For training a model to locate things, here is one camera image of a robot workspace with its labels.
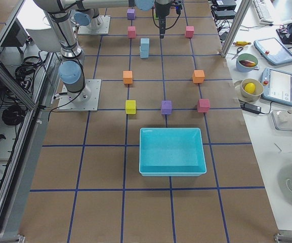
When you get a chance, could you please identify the white chair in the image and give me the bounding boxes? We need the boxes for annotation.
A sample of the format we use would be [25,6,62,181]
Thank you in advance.
[26,28,61,53]

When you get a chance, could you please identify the kitchen scale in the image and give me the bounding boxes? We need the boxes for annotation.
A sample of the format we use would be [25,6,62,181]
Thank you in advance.
[271,110,292,131]

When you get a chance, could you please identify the pink foam block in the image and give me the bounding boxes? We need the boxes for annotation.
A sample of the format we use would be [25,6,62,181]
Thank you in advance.
[185,26,194,38]
[128,26,136,38]
[197,99,211,113]

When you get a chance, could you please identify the yellow foam block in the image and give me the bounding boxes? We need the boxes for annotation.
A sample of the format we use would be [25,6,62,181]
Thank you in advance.
[125,100,137,114]

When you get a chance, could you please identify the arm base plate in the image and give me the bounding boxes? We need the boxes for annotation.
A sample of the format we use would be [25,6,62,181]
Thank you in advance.
[57,79,102,112]
[78,15,111,35]

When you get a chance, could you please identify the blue bowl with fruit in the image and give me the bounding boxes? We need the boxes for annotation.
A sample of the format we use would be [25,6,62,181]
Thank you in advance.
[236,53,258,72]

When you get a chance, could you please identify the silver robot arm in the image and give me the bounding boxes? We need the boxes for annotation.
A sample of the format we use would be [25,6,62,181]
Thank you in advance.
[34,1,156,103]
[154,0,173,39]

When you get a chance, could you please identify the blue teach pendant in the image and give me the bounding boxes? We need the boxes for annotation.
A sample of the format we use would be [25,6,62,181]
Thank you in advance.
[260,68,292,107]
[254,37,292,65]

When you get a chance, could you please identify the cream bowl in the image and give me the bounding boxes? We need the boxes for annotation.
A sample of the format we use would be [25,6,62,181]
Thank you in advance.
[240,78,264,102]

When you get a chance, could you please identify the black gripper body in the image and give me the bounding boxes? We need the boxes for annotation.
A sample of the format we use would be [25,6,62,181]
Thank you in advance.
[153,10,170,30]

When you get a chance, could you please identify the light blue foam block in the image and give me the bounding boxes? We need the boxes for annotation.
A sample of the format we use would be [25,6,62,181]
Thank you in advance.
[140,38,150,51]
[140,50,149,59]

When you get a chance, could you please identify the yellow lemon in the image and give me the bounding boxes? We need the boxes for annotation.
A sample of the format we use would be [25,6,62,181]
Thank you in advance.
[244,83,256,94]

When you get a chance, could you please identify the keyboard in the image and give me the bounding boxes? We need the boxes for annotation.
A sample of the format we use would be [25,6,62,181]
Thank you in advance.
[252,0,274,24]

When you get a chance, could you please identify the black power adapter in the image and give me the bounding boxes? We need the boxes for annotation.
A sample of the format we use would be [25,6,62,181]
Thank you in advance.
[240,102,261,114]

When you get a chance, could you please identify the orange foam block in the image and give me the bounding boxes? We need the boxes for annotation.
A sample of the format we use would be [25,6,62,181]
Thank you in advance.
[192,70,205,84]
[122,70,133,85]

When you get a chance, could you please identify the teal plastic tray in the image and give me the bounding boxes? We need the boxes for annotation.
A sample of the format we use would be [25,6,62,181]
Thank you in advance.
[139,128,207,177]

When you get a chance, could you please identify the aluminium frame post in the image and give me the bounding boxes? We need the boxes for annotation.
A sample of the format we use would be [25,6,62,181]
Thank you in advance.
[221,0,252,58]

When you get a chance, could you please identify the scissors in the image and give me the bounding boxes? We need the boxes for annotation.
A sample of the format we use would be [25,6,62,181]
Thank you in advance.
[232,47,243,60]

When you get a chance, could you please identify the purple foam block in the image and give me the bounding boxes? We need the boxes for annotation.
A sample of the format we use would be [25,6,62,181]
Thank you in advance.
[127,9,136,20]
[161,100,173,115]

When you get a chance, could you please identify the brass cylinder tool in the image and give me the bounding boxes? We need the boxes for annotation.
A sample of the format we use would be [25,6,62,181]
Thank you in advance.
[233,41,251,47]

